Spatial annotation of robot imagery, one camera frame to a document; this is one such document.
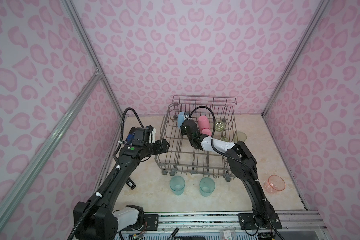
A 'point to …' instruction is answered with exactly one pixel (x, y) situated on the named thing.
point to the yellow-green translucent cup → (219, 126)
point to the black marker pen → (173, 234)
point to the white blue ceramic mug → (181, 117)
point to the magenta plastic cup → (206, 131)
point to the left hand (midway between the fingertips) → (163, 143)
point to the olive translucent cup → (240, 136)
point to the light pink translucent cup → (274, 183)
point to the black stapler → (130, 183)
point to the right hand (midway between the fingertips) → (185, 120)
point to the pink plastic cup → (203, 122)
